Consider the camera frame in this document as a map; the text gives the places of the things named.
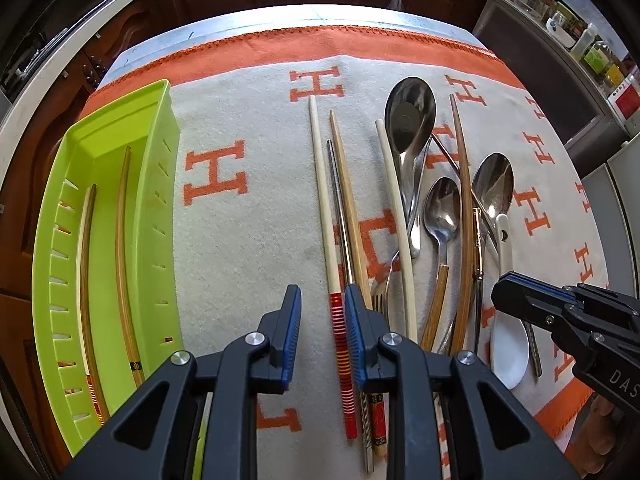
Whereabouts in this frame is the person's right hand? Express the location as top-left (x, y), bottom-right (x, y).
top-left (582, 397), bottom-right (619, 467)

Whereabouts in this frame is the light wooden chopstick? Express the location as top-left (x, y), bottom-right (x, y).
top-left (328, 111), bottom-right (389, 459)

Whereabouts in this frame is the steel soup spoon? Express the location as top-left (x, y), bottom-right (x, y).
top-left (384, 76), bottom-right (437, 259)

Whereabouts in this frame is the steel spoon with wooden handle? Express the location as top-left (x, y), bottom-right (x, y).
top-left (419, 176), bottom-right (462, 352)

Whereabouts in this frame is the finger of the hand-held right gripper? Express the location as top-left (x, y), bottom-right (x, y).
top-left (501, 271), bottom-right (581, 306)
top-left (491, 280), bottom-right (568, 328)

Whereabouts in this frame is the black stove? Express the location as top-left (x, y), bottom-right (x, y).
top-left (0, 0), bottom-right (117, 96)

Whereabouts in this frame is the steel chopstick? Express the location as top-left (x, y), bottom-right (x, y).
top-left (326, 140), bottom-right (375, 473)

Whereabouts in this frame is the small spoon with gold handle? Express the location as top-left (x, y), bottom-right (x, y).
top-left (442, 207), bottom-right (486, 356)

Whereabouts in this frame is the green plastic utensil tray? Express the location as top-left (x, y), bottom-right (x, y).
top-left (31, 79), bottom-right (208, 461)

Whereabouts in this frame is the orange and beige printed blanket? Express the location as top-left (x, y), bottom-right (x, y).
top-left (75, 27), bottom-right (615, 480)

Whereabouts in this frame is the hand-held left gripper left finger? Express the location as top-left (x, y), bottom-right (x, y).
top-left (65, 284), bottom-right (303, 480)

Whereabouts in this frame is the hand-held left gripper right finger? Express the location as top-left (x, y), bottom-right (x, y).
top-left (344, 284), bottom-right (566, 480)

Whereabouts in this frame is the grey metal appliance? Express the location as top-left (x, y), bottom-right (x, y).
top-left (472, 0), bottom-right (631, 166)

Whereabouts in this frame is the white countertop edge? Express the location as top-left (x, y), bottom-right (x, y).
top-left (0, 0), bottom-right (156, 176)

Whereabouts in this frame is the white ceramic spoon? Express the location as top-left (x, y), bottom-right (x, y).
top-left (489, 212), bottom-right (532, 391)

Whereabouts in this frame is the steel fork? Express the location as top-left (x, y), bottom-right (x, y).
top-left (371, 247), bottom-right (402, 321)

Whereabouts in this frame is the white chopstick red striped end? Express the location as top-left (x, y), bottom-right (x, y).
top-left (307, 95), bottom-right (359, 442)

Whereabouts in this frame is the large steel spoon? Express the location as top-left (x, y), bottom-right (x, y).
top-left (470, 152), bottom-right (516, 356)

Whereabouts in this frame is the plain white chopstick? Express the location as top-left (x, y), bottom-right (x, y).
top-left (375, 119), bottom-right (419, 344)

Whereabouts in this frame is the pale chopstick with striped end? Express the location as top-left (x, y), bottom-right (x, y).
top-left (77, 185), bottom-right (110, 427)

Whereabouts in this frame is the dark brown wooden chopstick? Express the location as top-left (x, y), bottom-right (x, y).
top-left (448, 94), bottom-right (476, 356)

